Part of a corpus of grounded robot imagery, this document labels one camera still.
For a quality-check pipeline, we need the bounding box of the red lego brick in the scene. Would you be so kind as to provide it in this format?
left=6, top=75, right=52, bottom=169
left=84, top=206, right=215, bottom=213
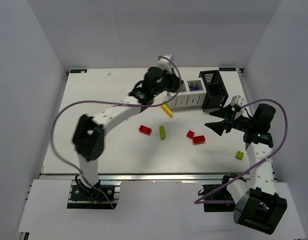
left=192, top=135, right=206, bottom=145
left=139, top=125, right=152, bottom=135

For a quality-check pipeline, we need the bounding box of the small red square lego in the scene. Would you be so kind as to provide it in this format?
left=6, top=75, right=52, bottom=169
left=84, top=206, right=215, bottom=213
left=186, top=130, right=195, bottom=139

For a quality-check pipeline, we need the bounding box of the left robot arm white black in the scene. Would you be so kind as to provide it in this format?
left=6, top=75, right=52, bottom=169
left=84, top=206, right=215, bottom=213
left=72, top=67, right=182, bottom=188

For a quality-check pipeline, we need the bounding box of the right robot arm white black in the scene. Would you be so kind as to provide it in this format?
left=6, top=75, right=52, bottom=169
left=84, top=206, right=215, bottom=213
left=205, top=103, right=287, bottom=235

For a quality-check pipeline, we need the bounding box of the white double bin container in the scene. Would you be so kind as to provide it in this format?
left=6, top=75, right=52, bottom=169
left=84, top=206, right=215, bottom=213
left=168, top=79, right=206, bottom=110

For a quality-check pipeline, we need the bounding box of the long yellow lego brick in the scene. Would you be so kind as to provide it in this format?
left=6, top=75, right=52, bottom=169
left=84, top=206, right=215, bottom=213
left=161, top=104, right=173, bottom=118

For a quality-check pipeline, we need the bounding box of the small green lego right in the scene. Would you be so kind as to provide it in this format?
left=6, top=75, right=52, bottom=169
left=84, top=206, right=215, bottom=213
left=235, top=151, right=244, bottom=160

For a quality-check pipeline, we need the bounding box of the black double bin container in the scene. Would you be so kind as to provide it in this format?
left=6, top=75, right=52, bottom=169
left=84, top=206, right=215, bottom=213
left=199, top=70, right=228, bottom=112

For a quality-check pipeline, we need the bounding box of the blue label right corner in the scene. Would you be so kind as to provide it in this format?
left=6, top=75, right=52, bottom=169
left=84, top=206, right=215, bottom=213
left=218, top=67, right=237, bottom=72

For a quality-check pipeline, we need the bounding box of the blue label corner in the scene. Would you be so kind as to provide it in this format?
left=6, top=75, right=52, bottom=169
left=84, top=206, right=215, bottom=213
left=70, top=69, right=87, bottom=74
left=218, top=67, right=237, bottom=72

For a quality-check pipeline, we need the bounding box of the green long lego brick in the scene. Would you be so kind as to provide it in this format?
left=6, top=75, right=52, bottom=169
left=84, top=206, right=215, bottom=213
left=159, top=125, right=166, bottom=140

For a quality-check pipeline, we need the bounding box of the blue label left corner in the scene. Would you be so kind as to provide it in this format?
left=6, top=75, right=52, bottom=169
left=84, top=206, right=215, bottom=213
left=70, top=69, right=87, bottom=74

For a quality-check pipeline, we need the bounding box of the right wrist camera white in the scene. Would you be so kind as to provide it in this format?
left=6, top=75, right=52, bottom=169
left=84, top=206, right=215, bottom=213
left=230, top=95, right=246, bottom=109

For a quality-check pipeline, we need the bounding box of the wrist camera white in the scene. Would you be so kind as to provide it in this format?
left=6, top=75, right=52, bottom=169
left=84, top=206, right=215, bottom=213
left=157, top=54, right=172, bottom=74
left=230, top=95, right=246, bottom=109

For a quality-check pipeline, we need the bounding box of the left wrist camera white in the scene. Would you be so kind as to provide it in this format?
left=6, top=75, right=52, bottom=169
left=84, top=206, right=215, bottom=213
left=157, top=54, right=172, bottom=74

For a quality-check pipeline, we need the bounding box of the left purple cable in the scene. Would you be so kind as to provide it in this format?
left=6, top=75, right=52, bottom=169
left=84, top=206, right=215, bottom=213
left=51, top=58, right=182, bottom=210

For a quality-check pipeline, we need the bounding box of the purple cable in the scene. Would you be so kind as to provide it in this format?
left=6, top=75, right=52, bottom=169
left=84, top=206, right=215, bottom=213
left=193, top=100, right=287, bottom=205
left=51, top=58, right=182, bottom=210

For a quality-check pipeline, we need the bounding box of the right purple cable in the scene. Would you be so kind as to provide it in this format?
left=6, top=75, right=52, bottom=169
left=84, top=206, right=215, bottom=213
left=193, top=100, right=287, bottom=205

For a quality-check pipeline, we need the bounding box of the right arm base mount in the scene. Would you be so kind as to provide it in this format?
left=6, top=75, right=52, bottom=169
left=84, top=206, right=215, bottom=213
left=198, top=173, right=245, bottom=213

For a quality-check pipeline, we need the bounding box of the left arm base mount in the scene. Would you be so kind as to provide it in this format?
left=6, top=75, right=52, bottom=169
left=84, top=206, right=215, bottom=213
left=67, top=175, right=118, bottom=210

